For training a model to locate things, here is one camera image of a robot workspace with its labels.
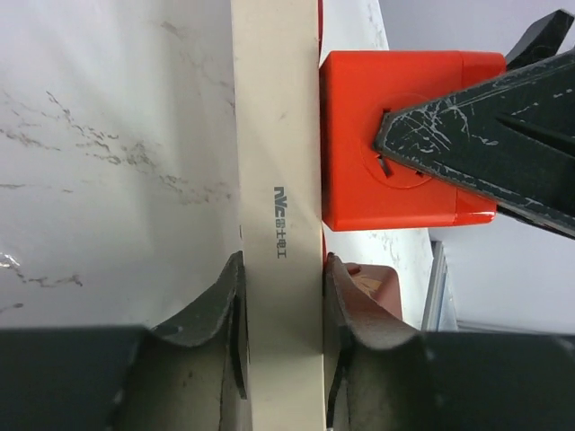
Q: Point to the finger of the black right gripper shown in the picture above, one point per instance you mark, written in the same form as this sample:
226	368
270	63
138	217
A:
541	40
509	139

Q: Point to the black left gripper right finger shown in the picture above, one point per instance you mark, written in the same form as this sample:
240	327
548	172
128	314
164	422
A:
382	374

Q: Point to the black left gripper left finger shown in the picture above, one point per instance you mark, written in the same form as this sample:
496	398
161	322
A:
186	373

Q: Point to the bright red cube socket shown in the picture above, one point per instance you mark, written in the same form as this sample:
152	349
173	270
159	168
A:
381	112

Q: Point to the cream red power strip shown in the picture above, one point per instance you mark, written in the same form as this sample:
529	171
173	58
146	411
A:
276	77

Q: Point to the aluminium frame rail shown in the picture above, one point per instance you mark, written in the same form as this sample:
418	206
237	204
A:
439	312

